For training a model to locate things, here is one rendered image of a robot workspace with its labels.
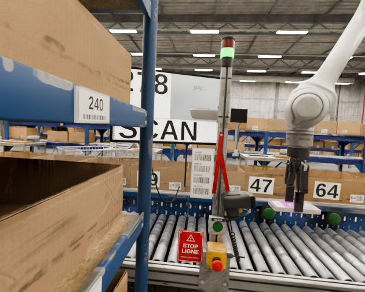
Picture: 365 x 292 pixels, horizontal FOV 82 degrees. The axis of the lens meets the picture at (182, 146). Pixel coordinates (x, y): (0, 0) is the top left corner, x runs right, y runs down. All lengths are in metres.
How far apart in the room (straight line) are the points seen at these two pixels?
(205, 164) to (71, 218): 0.62
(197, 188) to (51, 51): 0.71
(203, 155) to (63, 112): 0.68
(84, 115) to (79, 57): 0.09
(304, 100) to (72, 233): 0.59
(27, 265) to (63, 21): 0.22
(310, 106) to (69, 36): 0.57
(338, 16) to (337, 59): 15.30
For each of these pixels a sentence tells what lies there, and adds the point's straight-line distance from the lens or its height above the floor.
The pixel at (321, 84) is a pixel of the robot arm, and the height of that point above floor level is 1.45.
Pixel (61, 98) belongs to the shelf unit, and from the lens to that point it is 0.18.
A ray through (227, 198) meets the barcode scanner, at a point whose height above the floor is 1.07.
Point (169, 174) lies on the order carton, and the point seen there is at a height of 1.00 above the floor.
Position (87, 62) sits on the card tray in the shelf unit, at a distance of 0.29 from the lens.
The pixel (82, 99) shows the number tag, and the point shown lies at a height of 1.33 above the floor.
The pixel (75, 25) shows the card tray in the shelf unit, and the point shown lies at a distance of 0.27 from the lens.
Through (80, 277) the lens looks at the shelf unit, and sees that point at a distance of 0.30.
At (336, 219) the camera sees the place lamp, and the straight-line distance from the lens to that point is 1.66.
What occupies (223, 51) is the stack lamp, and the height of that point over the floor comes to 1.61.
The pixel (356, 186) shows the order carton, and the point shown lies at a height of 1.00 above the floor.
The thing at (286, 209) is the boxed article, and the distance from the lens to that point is 0.88.
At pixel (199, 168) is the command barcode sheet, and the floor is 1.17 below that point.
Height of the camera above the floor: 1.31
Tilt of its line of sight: 4 degrees down
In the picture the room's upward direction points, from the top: 3 degrees clockwise
